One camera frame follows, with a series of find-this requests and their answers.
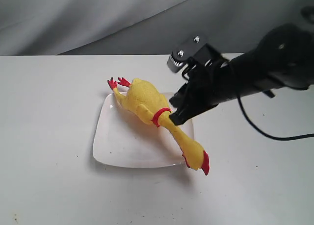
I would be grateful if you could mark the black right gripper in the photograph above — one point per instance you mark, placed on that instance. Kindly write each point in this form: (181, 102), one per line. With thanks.
(210, 81)

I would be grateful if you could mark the yellow rubber chicken toy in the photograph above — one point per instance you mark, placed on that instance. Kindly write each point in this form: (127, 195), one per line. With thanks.
(143, 99)

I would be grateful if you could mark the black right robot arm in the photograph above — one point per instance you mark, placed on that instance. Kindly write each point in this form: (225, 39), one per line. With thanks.
(283, 58)

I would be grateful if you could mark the white square plate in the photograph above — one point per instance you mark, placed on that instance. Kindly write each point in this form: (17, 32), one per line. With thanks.
(122, 140)

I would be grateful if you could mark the grey backdrop cloth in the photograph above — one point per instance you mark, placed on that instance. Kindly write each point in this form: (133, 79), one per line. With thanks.
(108, 27)

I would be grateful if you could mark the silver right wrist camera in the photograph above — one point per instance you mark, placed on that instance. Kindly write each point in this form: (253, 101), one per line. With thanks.
(193, 50)

